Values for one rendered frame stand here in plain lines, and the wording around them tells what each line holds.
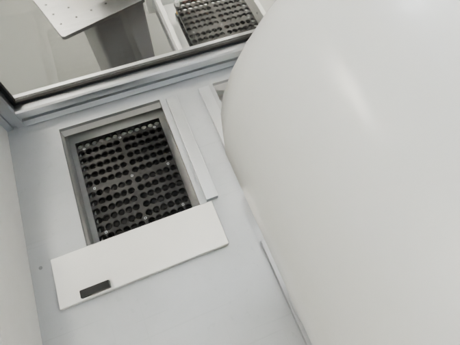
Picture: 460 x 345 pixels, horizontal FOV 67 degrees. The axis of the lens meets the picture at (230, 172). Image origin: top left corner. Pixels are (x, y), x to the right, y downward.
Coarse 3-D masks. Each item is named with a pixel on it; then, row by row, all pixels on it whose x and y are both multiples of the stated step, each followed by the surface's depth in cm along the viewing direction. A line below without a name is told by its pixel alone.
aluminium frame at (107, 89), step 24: (216, 48) 70; (240, 48) 71; (144, 72) 68; (168, 72) 69; (192, 72) 71; (0, 96) 59; (48, 96) 64; (72, 96) 65; (96, 96) 67; (120, 96) 69; (0, 120) 63; (24, 120) 65
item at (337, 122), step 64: (320, 0) 5; (384, 0) 5; (448, 0) 4; (256, 64) 6; (320, 64) 5; (384, 64) 5; (448, 64) 4; (256, 128) 7; (320, 128) 5; (384, 128) 5; (448, 128) 4; (256, 192) 7; (320, 192) 5; (384, 192) 5; (448, 192) 4; (320, 256) 6; (384, 256) 5; (448, 256) 4; (320, 320) 6; (384, 320) 5; (448, 320) 4
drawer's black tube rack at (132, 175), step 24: (120, 144) 71; (144, 144) 71; (96, 168) 68; (120, 168) 69; (144, 168) 69; (168, 168) 70; (96, 192) 66; (120, 192) 67; (144, 192) 67; (168, 192) 67; (96, 216) 64; (120, 216) 65; (144, 216) 65
